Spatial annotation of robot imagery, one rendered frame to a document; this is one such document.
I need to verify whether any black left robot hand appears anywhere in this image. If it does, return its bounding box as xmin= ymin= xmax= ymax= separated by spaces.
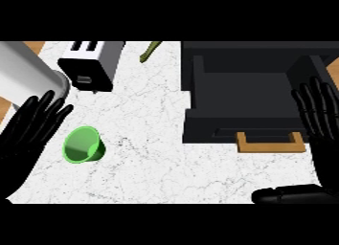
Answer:
xmin=0 ymin=89 xmax=75 ymax=205

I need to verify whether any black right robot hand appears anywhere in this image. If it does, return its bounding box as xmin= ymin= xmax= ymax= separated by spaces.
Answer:
xmin=251 ymin=76 xmax=339 ymax=205

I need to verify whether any green cup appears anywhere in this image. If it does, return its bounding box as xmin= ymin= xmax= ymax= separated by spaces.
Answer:
xmin=62 ymin=125 xmax=107 ymax=165

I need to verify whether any dark grey open drawer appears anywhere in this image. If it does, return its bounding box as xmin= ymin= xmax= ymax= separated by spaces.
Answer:
xmin=183 ymin=55 xmax=339 ymax=145

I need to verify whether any white paper towel roll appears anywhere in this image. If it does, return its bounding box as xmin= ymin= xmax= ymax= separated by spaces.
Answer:
xmin=0 ymin=41 xmax=72 ymax=109

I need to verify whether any silver and black toaster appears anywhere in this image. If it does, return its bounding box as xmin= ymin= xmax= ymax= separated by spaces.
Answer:
xmin=56 ymin=41 xmax=127 ymax=94

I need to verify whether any dark grey cabinet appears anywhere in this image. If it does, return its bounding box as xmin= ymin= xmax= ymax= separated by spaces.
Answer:
xmin=180 ymin=41 xmax=339 ymax=92

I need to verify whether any green vegetable stalk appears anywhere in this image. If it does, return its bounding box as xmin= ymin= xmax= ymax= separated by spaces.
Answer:
xmin=138 ymin=41 xmax=164 ymax=64

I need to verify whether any wooden drawer handle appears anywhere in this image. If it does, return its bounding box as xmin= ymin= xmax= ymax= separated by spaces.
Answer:
xmin=236 ymin=131 xmax=307 ymax=153

